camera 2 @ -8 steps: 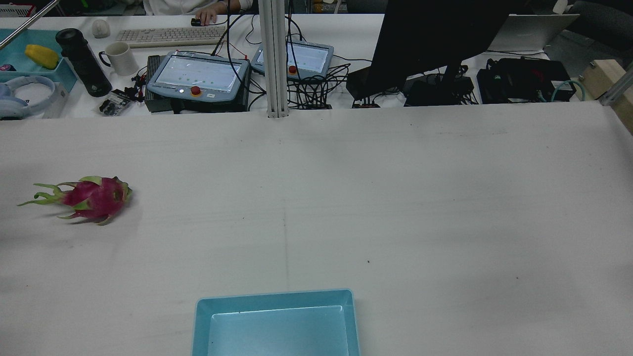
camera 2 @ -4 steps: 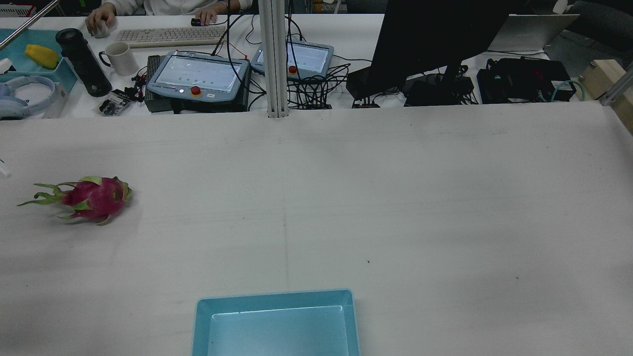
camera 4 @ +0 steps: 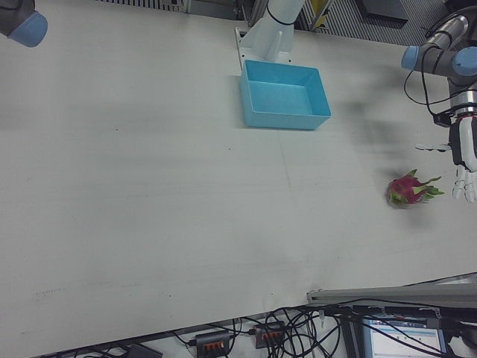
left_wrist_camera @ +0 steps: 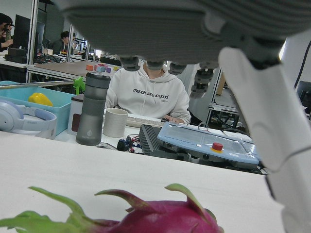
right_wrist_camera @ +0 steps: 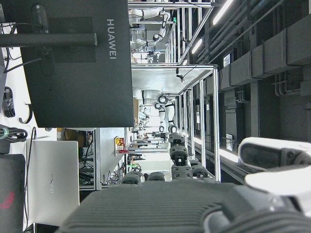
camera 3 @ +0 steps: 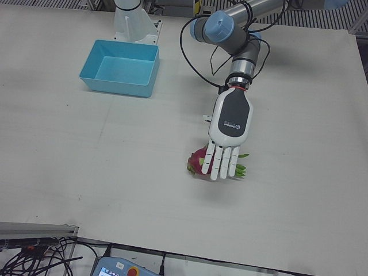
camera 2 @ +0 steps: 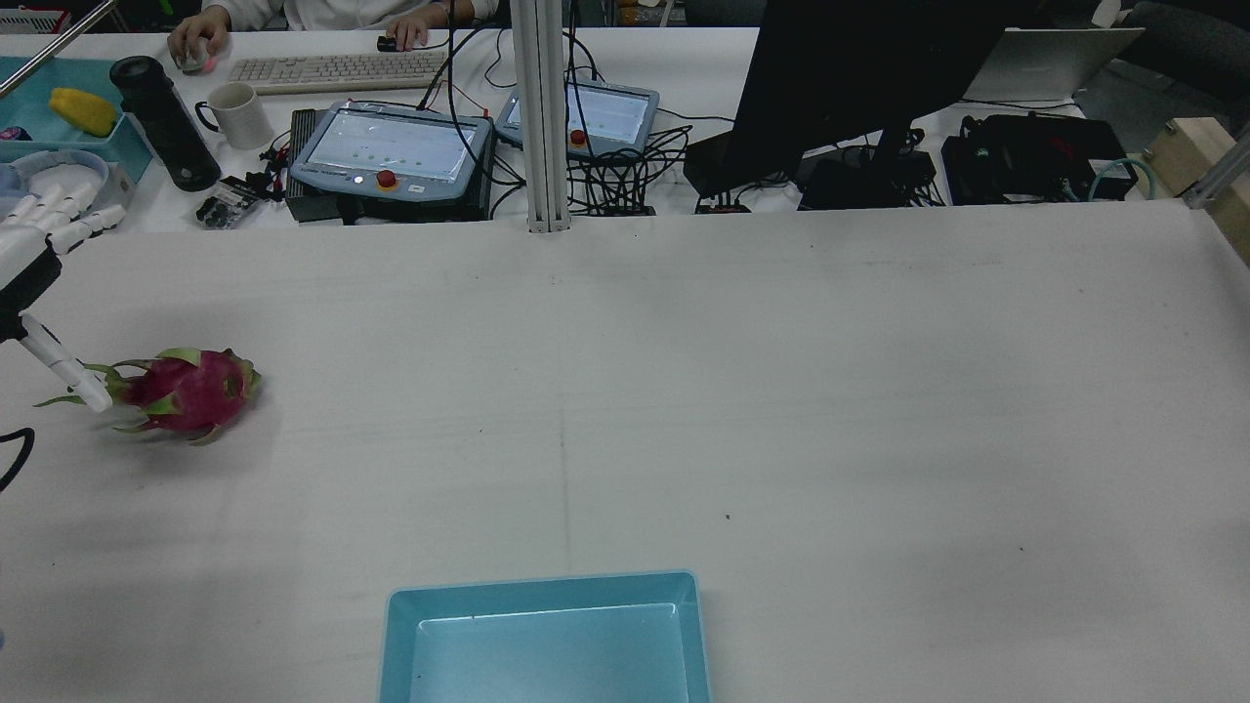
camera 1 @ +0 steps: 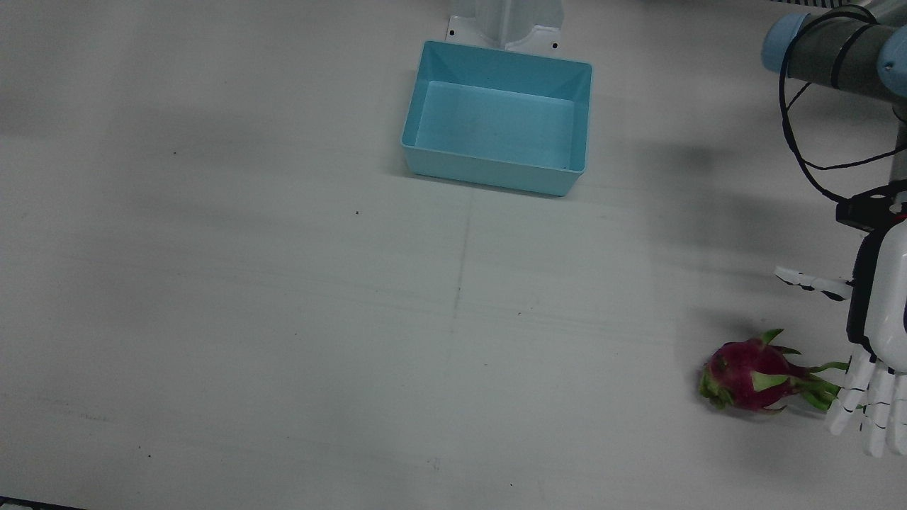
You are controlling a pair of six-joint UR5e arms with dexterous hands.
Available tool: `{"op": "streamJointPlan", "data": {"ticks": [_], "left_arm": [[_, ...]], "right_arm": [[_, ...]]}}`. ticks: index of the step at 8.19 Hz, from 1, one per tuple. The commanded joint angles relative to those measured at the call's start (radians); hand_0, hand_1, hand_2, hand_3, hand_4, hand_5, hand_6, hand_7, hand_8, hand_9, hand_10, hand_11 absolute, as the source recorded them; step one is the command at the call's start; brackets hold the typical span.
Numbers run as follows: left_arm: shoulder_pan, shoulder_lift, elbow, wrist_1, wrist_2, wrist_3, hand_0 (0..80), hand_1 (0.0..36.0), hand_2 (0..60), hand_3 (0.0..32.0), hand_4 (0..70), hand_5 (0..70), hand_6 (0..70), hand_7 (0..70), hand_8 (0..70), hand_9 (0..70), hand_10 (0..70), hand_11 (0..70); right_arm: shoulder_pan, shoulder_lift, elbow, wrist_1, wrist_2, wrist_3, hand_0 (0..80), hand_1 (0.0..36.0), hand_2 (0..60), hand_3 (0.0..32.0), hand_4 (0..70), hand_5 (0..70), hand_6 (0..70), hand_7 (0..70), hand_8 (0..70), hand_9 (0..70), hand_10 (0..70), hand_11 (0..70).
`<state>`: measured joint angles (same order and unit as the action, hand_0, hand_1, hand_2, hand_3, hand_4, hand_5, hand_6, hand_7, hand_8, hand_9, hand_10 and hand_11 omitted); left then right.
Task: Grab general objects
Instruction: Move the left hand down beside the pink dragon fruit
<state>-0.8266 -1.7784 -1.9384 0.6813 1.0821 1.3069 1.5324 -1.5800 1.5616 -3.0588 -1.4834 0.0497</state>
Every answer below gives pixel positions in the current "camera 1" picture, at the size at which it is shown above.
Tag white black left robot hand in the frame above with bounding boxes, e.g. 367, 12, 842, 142
774, 220, 907, 458

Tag pink dragon fruit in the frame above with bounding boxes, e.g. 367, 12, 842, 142
699, 328, 851, 414

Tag light blue plastic bin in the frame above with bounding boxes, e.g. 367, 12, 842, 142
400, 40, 593, 198

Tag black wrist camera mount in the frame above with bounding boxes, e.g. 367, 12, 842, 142
836, 181, 907, 231

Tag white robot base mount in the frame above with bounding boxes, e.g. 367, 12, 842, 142
446, 0, 565, 54

